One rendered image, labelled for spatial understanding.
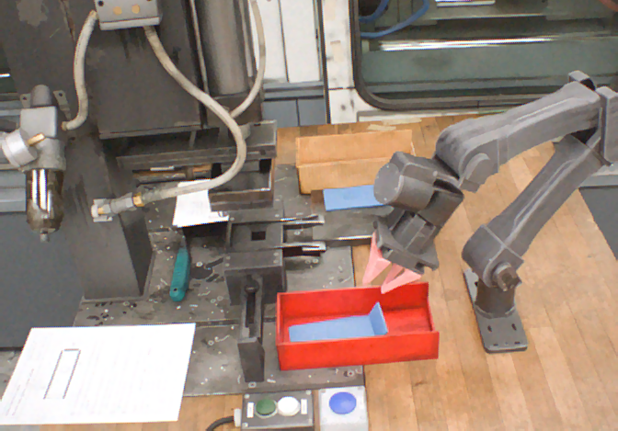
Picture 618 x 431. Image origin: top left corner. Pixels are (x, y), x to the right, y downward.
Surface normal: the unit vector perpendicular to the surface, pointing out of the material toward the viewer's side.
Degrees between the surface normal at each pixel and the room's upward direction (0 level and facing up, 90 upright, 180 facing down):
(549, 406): 0
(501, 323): 0
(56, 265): 90
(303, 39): 90
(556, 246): 0
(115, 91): 90
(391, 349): 90
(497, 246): 42
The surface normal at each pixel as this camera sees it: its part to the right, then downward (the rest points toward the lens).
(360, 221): -0.08, -0.82
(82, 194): 0.02, 0.57
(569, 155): -0.68, -0.43
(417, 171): 0.36, 0.51
